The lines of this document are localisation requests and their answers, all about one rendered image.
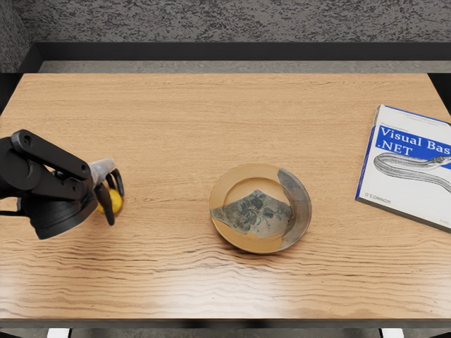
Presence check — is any white and blue book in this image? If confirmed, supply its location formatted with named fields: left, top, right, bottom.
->
left=354, top=104, right=451, bottom=234

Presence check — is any tan plate with printed pattern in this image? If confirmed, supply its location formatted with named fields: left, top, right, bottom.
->
left=209, top=163, right=313, bottom=254

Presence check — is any yellow fruit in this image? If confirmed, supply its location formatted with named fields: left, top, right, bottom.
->
left=96, top=188, right=123, bottom=215

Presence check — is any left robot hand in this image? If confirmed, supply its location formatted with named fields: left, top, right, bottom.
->
left=87, top=158, right=125, bottom=227

